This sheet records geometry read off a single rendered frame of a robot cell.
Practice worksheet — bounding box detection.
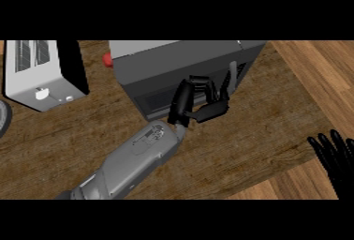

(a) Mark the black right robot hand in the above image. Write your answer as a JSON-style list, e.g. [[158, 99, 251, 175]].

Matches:
[[305, 129, 354, 201]]

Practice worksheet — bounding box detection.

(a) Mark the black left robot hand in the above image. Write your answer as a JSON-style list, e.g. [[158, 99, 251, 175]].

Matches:
[[165, 71, 233, 128]]

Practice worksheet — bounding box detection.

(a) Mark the dark grey microwave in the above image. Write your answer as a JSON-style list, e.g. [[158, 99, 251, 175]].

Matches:
[[107, 40, 268, 122]]

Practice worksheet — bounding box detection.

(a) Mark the red object behind microwave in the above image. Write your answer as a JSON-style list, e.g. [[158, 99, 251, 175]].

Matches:
[[100, 52, 115, 69]]

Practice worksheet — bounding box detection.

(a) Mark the silver toaster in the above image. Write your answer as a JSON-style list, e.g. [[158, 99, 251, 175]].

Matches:
[[4, 40, 91, 113]]

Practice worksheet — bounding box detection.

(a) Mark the dark grey round object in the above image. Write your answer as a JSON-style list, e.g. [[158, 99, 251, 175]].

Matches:
[[0, 99, 13, 139]]

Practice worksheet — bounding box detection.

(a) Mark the grey microwave door handle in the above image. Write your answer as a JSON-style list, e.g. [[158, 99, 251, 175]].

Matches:
[[227, 60, 240, 95]]

